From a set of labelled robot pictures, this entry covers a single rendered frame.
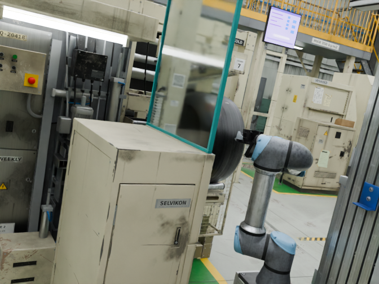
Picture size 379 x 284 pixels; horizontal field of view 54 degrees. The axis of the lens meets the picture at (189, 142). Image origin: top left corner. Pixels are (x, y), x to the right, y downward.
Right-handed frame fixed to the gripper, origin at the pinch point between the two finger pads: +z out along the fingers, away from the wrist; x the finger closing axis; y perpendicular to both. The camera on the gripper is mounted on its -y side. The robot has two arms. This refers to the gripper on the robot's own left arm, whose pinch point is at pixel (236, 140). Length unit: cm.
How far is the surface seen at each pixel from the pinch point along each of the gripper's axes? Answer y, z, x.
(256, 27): 212, 476, -415
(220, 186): -31.7, 16.7, -5.6
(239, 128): 6.9, 2.6, -3.2
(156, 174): -10, -53, 79
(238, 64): 50, 42, -28
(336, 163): -48, 239, -436
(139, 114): 7, 78, 28
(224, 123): 9.0, 3.2, 7.6
